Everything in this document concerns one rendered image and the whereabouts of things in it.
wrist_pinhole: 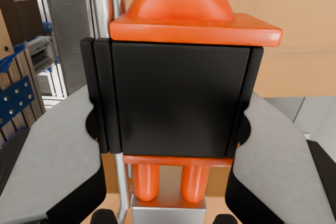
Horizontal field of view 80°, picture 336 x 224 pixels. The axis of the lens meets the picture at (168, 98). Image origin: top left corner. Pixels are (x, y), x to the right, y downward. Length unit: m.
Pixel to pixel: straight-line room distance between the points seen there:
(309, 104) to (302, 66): 0.92
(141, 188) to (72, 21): 1.12
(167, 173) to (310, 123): 1.83
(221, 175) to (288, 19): 0.62
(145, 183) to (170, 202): 0.03
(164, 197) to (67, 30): 1.14
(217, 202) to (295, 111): 1.47
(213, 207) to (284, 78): 0.66
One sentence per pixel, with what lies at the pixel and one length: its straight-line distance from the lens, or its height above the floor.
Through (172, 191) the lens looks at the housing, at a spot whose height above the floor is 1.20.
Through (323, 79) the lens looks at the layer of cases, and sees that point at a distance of 1.06.
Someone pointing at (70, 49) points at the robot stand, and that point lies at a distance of 1.28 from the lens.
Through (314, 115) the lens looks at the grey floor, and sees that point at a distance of 1.96.
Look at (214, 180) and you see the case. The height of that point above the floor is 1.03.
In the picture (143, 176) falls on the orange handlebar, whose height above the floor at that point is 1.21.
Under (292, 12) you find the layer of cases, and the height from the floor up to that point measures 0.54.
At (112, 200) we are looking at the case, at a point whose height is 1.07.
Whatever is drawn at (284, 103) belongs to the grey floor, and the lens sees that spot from 1.76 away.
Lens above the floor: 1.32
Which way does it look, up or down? 60 degrees down
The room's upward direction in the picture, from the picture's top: 179 degrees counter-clockwise
